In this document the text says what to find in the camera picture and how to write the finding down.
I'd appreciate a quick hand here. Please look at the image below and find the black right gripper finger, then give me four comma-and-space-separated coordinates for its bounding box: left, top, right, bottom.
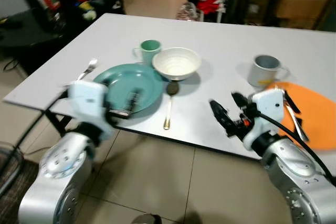
231, 91, 252, 114
209, 99, 233, 136

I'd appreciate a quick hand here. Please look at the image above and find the teal round plate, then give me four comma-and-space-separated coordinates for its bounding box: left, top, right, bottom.
93, 63, 168, 115

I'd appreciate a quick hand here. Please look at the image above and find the grey ceramic mug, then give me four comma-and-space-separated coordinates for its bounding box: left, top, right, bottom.
247, 54, 291, 89

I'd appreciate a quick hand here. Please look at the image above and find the gold metal spoon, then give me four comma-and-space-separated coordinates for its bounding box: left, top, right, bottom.
163, 80, 180, 131

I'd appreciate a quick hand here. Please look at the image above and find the small silver fork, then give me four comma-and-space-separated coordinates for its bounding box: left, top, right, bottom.
76, 58, 99, 82

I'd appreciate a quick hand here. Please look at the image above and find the green ceramic mug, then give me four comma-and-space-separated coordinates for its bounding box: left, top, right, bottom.
132, 39, 162, 68

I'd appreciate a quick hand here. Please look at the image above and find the white ribbed bowl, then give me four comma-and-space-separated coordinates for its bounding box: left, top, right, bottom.
152, 47, 203, 82

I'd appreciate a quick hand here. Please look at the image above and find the black table leg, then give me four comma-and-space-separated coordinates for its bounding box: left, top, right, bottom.
44, 111, 73, 136

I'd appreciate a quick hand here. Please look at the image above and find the orange round plate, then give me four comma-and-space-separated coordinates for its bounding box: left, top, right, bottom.
266, 81, 336, 152

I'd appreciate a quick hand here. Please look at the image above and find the red cloth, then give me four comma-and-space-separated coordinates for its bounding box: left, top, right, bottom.
196, 0, 225, 15

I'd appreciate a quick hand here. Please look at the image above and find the clear plastic bag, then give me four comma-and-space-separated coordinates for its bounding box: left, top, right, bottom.
175, 2, 200, 22

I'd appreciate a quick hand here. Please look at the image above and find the red black plush toy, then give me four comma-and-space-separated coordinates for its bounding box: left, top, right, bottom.
76, 0, 125, 21

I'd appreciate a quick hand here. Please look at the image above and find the dark robot foot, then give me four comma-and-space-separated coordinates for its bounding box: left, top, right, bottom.
130, 213, 164, 224

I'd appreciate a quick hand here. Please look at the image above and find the brown cardboard box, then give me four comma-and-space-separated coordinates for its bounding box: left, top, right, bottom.
275, 0, 330, 30

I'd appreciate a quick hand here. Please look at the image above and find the black side table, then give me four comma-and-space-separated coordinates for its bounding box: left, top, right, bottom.
0, 8, 66, 73

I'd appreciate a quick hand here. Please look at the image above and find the clear bottle with red label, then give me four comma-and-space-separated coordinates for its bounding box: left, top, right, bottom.
30, 0, 67, 31

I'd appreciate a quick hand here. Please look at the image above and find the grey woven floor mat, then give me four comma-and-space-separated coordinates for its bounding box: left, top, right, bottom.
0, 141, 40, 215

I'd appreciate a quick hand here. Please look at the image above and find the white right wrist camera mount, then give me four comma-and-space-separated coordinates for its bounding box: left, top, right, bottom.
246, 88, 287, 147

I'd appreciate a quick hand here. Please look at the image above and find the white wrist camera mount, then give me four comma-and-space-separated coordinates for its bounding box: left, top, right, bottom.
67, 80, 111, 131
246, 88, 287, 147

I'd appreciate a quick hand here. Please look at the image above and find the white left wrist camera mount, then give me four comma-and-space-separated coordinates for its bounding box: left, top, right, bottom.
67, 80, 111, 131

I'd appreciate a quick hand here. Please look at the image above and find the silver fork with long handle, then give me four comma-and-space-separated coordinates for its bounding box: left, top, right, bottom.
282, 90, 310, 143

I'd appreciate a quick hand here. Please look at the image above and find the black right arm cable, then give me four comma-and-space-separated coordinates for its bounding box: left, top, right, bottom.
256, 112, 336, 187

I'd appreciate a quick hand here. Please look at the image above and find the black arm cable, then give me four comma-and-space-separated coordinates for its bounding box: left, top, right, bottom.
256, 112, 336, 187
0, 90, 72, 184

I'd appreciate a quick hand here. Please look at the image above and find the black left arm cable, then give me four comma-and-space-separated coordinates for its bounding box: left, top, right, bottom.
0, 90, 72, 184

